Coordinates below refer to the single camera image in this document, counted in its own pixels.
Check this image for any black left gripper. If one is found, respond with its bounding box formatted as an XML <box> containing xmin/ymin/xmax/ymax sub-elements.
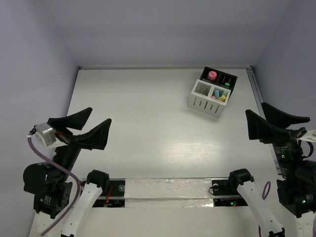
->
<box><xmin>51</xmin><ymin>105</ymin><xmax>113</xmax><ymax>178</ymax></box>

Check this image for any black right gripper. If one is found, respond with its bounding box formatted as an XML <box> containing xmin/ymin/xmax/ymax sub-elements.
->
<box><xmin>245</xmin><ymin>100</ymin><xmax>309</xmax><ymax>178</ymax></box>

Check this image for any yellow small eraser cap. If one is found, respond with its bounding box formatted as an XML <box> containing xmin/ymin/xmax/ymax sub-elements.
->
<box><xmin>218</xmin><ymin>95</ymin><xmax>226</xmax><ymax>102</ymax></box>

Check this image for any blue pencil-shaped highlighter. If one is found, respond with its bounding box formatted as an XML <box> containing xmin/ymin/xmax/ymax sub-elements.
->
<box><xmin>214</xmin><ymin>90</ymin><xmax>220</xmax><ymax>99</ymax></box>

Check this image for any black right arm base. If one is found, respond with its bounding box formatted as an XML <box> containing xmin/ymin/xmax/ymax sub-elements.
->
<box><xmin>208</xmin><ymin>178</ymin><xmax>248</xmax><ymax>207</ymax></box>

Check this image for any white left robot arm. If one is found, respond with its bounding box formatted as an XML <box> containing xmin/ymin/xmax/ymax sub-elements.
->
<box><xmin>23</xmin><ymin>107</ymin><xmax>285</xmax><ymax>237</ymax></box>

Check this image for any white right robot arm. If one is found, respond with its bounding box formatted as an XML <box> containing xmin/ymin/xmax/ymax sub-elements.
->
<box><xmin>227</xmin><ymin>102</ymin><xmax>316</xmax><ymax>237</ymax></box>

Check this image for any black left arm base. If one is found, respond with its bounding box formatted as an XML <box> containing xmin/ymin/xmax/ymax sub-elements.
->
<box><xmin>92</xmin><ymin>179</ymin><xmax>125</xmax><ymax>208</ymax></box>

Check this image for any white black desk organizer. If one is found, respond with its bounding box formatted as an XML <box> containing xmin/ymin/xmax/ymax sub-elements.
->
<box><xmin>188</xmin><ymin>67</ymin><xmax>237</xmax><ymax>119</ymax></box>

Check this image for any pink tape roll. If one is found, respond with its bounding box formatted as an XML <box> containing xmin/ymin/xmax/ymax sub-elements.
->
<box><xmin>207</xmin><ymin>71</ymin><xmax>217</xmax><ymax>81</ymax></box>

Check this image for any white front platform board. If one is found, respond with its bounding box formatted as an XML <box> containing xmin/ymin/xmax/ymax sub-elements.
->
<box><xmin>29</xmin><ymin>174</ymin><xmax>311</xmax><ymax>237</ymax></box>

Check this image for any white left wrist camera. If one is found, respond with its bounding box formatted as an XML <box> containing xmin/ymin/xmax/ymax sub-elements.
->
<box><xmin>27</xmin><ymin>123</ymin><xmax>65</xmax><ymax>148</ymax></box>

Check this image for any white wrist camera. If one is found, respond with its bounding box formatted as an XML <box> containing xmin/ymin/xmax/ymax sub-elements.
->
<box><xmin>297</xmin><ymin>127</ymin><xmax>316</xmax><ymax>143</ymax></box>
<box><xmin>27</xmin><ymin>123</ymin><xmax>65</xmax><ymax>148</ymax></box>

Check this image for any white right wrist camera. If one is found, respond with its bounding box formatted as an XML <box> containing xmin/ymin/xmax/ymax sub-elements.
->
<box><xmin>297</xmin><ymin>127</ymin><xmax>316</xmax><ymax>143</ymax></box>

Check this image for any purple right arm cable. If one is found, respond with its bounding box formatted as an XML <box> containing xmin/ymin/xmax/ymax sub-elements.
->
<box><xmin>258</xmin><ymin>181</ymin><xmax>272</xmax><ymax>237</ymax></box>

